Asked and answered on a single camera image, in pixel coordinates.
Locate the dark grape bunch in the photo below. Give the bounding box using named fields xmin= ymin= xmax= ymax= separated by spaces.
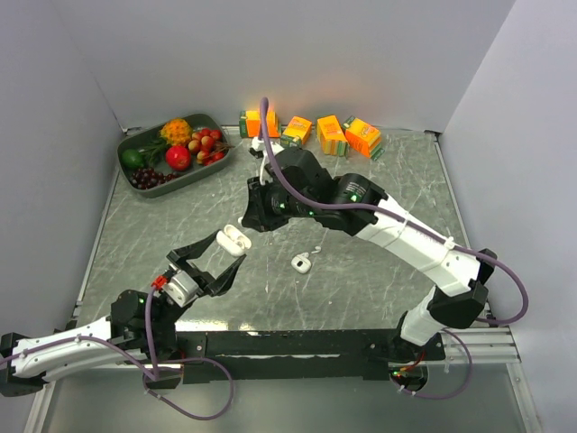
xmin=129 ymin=168 xmax=179 ymax=190

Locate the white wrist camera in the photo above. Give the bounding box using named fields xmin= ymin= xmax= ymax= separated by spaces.
xmin=249 ymin=137 xmax=271 ymax=185
xmin=151 ymin=269 xmax=199 ymax=308

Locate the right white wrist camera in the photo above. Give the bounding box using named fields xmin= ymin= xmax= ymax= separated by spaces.
xmin=249 ymin=137 xmax=271 ymax=185

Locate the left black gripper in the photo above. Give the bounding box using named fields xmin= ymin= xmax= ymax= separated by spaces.
xmin=151 ymin=231 xmax=244 ymax=332

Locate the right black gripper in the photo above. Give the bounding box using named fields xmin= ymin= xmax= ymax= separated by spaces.
xmin=242 ymin=172 xmax=316 ymax=233

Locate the green leafy sprig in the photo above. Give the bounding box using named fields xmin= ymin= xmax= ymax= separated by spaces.
xmin=138 ymin=137 xmax=170 ymax=168

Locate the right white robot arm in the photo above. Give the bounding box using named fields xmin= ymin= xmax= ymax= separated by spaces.
xmin=242 ymin=148 xmax=494 ymax=360

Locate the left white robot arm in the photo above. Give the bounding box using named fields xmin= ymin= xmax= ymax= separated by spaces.
xmin=1 ymin=226 xmax=252 ymax=397

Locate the orange spiky fruit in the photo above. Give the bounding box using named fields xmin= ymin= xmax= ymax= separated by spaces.
xmin=159 ymin=118 xmax=193 ymax=146

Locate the white oval earbud case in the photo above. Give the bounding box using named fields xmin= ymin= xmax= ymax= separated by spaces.
xmin=215 ymin=225 xmax=252 ymax=257

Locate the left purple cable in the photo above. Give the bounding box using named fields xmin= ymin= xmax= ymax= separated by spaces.
xmin=0 ymin=290 xmax=235 ymax=421

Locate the purple cable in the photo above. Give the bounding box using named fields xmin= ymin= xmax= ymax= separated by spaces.
xmin=259 ymin=97 xmax=529 ymax=401
xmin=0 ymin=290 xmax=235 ymax=421

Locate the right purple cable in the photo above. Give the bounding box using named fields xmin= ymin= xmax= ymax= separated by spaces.
xmin=259 ymin=97 xmax=529 ymax=401

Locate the red pomegranate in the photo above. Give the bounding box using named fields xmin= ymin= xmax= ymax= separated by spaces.
xmin=165 ymin=145 xmax=191 ymax=171

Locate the white square charging case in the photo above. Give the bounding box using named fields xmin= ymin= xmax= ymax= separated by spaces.
xmin=291 ymin=254 xmax=312 ymax=274

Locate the orange green box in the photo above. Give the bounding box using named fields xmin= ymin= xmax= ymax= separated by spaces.
xmin=280 ymin=115 xmax=312 ymax=148
xmin=239 ymin=110 xmax=281 ymax=138
xmin=343 ymin=115 xmax=384 ymax=161
xmin=316 ymin=115 xmax=349 ymax=157

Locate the red cherry bunch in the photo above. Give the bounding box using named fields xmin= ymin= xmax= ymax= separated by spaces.
xmin=187 ymin=128 xmax=232 ymax=166

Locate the green lime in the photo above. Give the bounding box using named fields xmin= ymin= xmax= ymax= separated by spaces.
xmin=120 ymin=149 xmax=146 ymax=170

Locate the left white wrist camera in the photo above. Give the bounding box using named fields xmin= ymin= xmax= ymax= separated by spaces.
xmin=151 ymin=269 xmax=199 ymax=308

